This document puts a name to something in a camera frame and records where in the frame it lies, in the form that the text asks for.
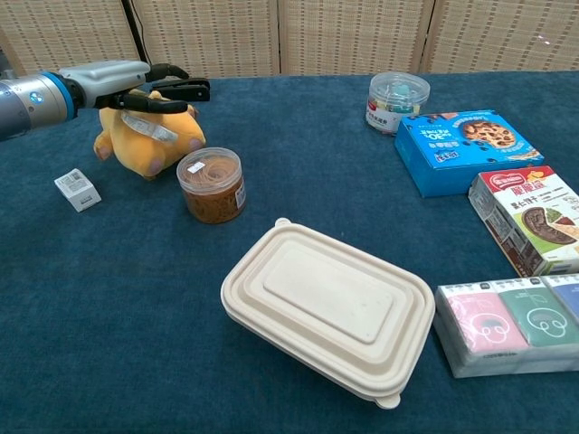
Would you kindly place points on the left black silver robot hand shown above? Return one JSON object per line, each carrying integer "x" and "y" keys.
{"x": 106, "y": 83}

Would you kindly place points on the yellow plush toy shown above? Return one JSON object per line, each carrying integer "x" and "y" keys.
{"x": 145, "y": 140}

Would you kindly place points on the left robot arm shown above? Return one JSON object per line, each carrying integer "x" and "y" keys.
{"x": 31, "y": 101}

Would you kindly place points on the black tripod stand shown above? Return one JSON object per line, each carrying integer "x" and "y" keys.
{"x": 134, "y": 31}

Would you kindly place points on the black stapler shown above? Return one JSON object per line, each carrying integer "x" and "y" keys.
{"x": 190, "y": 89}

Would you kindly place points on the small white cardboard box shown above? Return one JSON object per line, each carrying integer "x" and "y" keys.
{"x": 78, "y": 190}

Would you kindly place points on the clear jar of rubber bands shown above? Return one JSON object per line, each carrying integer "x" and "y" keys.
{"x": 212, "y": 185}

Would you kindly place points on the blue table cloth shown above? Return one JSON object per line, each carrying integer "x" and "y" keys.
{"x": 135, "y": 294}

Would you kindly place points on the woven bamboo folding screen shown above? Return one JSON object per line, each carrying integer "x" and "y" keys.
{"x": 316, "y": 36}

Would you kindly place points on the clear jar of binder clips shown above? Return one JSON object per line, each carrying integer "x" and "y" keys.
{"x": 397, "y": 104}

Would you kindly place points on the beige lidded lunch box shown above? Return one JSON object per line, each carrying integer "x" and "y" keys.
{"x": 328, "y": 307}

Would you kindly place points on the blue cookie box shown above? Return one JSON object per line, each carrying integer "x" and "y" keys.
{"x": 466, "y": 151}

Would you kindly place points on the red white snack box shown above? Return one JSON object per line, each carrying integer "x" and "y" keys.
{"x": 529, "y": 221}

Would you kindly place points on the multicolour tissue pack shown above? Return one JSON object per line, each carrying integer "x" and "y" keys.
{"x": 506, "y": 325}

